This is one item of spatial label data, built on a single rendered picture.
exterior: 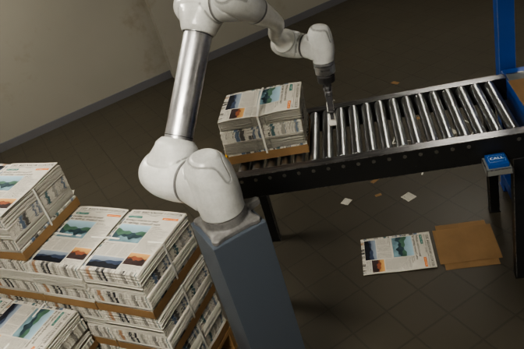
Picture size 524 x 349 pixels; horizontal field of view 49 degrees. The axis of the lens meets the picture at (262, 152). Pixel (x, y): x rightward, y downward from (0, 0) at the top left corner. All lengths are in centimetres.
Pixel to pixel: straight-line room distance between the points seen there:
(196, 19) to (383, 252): 173
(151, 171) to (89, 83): 407
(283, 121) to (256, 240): 75
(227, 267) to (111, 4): 430
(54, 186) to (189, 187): 94
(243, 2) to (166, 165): 59
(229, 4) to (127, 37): 413
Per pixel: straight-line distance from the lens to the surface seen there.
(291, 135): 255
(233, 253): 192
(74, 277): 244
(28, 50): 583
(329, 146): 261
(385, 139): 258
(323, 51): 238
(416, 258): 314
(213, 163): 180
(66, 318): 257
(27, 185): 260
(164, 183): 193
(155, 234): 236
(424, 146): 250
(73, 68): 594
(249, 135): 257
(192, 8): 203
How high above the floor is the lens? 214
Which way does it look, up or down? 30 degrees down
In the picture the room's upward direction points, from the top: 16 degrees counter-clockwise
